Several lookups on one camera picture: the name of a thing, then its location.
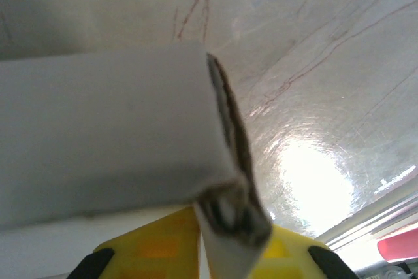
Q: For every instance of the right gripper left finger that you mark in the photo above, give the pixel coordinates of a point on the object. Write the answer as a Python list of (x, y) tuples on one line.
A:
[(147, 253)]

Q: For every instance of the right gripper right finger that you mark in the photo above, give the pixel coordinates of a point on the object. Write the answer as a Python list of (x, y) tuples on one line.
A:
[(287, 259)]

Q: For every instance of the white cardboard mailer box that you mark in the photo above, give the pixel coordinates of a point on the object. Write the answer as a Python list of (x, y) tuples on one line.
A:
[(114, 122)]

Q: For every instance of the pink toy microphone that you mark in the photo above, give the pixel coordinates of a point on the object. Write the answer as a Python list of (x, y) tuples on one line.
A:
[(401, 244)]

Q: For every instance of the aluminium frame rail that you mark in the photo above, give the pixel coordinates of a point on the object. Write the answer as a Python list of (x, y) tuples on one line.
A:
[(392, 217)]

